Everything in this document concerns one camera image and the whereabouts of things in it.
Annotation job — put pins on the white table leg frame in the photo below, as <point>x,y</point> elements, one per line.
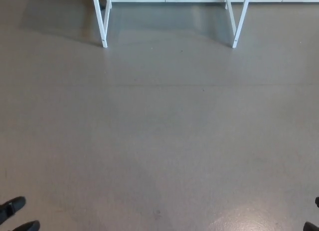
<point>101,29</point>
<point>238,29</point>

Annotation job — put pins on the black leather shoe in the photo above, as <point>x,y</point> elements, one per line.
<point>317,202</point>
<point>15,204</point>
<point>311,227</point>
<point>27,226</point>

